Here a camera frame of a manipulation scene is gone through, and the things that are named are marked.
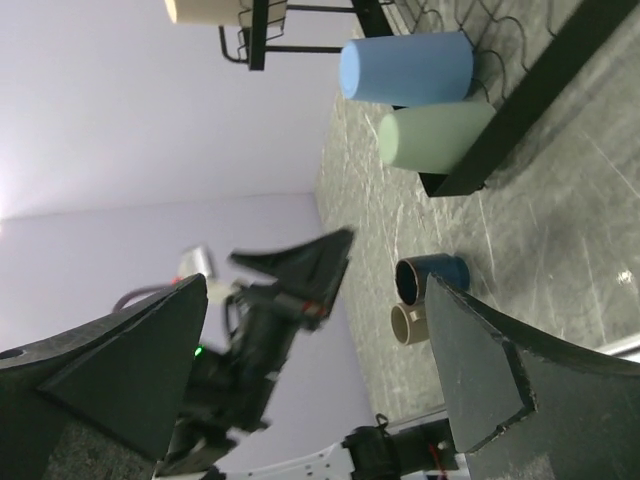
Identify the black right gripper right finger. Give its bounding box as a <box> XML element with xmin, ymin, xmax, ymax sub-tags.
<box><xmin>425</xmin><ymin>276</ymin><xmax>639</xmax><ymax>479</ymax></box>

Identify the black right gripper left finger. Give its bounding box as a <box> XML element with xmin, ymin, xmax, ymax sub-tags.
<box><xmin>1</xmin><ymin>274</ymin><xmax>208</xmax><ymax>479</ymax></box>

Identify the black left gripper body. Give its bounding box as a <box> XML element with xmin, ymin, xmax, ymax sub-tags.
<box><xmin>222</xmin><ymin>281</ymin><xmax>330</xmax><ymax>360</ymax></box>

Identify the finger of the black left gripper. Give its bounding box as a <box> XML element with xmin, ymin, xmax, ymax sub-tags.
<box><xmin>229</xmin><ymin>244</ymin><xmax>324</xmax><ymax>284</ymax></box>
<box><xmin>298</xmin><ymin>228</ymin><xmax>355</xmax><ymax>315</ymax></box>

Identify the dark blue ceramic mug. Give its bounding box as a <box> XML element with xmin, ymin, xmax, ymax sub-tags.
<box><xmin>394</xmin><ymin>253</ymin><xmax>470</xmax><ymax>306</ymax></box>

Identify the olive ceramic mug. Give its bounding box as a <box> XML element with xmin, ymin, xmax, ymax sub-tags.
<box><xmin>390</xmin><ymin>303</ymin><xmax>430</xmax><ymax>346</ymax></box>

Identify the small green plastic tumbler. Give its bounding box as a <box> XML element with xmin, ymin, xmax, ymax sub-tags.
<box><xmin>377</xmin><ymin>101</ymin><xmax>495</xmax><ymax>175</ymax></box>

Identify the blue plastic tumbler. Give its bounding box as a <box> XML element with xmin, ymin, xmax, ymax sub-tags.
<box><xmin>339</xmin><ymin>31</ymin><xmax>474</xmax><ymax>107</ymax></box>

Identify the beige plastic tumbler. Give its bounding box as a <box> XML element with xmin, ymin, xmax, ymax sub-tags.
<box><xmin>165</xmin><ymin>0</ymin><xmax>257</xmax><ymax>27</ymax></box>

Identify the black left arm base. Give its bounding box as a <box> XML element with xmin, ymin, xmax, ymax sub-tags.
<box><xmin>341</xmin><ymin>414</ymin><xmax>461</xmax><ymax>479</ymax></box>

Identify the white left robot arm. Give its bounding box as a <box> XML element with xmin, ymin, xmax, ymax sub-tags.
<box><xmin>154</xmin><ymin>227</ymin><xmax>355</xmax><ymax>478</ymax></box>

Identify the aluminium mounting rail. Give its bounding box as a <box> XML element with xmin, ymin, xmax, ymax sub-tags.
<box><xmin>602</xmin><ymin>333</ymin><xmax>640</xmax><ymax>363</ymax></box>

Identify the black wire dish rack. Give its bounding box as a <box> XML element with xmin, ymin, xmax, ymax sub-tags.
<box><xmin>218</xmin><ymin>0</ymin><xmax>640</xmax><ymax>198</ymax></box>

